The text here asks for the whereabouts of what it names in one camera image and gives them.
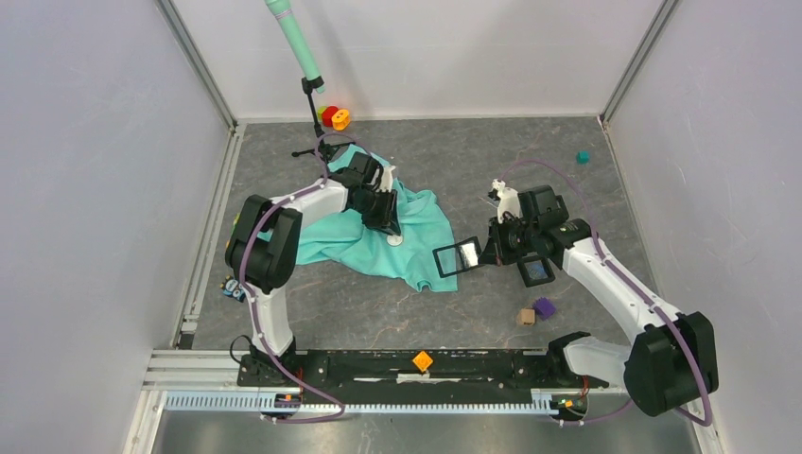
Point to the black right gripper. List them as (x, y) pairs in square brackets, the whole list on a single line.
[(495, 252)]

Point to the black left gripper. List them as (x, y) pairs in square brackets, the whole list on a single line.
[(387, 222)]

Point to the black square frame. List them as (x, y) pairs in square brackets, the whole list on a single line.
[(457, 258), (522, 268)]

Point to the mint green garment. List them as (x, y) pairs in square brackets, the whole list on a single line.
[(343, 238)]

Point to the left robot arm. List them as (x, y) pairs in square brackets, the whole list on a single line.
[(263, 246)]

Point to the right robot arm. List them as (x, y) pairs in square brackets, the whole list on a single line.
[(670, 359)]

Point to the purple toy brick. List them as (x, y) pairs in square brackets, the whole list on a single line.
[(544, 308)]

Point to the small wooden cube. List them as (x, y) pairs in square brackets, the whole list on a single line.
[(526, 317)]

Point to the black tripod stand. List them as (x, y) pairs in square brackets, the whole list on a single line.
[(324, 150)]

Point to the red orange toy rings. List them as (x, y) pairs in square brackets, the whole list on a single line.
[(333, 117)]

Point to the small teal cube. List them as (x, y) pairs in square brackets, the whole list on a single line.
[(582, 157)]

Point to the orange diamond marker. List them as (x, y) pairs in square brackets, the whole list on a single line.
[(422, 361)]

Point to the mint green microphone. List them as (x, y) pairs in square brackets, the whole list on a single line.
[(283, 14)]

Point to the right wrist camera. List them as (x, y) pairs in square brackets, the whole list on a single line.
[(506, 200)]

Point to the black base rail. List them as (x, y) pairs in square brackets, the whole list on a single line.
[(388, 377)]

